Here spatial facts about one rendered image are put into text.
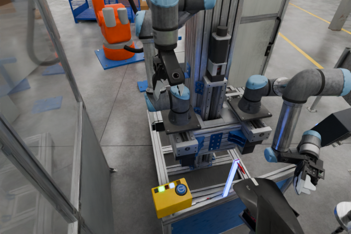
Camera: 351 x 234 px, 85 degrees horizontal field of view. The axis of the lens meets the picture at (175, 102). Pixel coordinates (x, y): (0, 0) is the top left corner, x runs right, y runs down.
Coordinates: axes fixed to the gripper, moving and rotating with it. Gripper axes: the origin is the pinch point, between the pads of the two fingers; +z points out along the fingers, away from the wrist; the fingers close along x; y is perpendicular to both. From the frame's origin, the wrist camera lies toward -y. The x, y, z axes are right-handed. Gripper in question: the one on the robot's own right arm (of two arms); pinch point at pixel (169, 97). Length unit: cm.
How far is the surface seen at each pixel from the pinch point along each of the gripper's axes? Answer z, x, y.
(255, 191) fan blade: 28.6, -23.6, -30.1
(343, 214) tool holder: 2, -23, -49
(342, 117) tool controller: 24, -85, -15
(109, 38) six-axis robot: 97, 16, 337
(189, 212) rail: 65, -4, -16
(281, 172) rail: 63, -65, -14
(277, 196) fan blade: 31, -31, -33
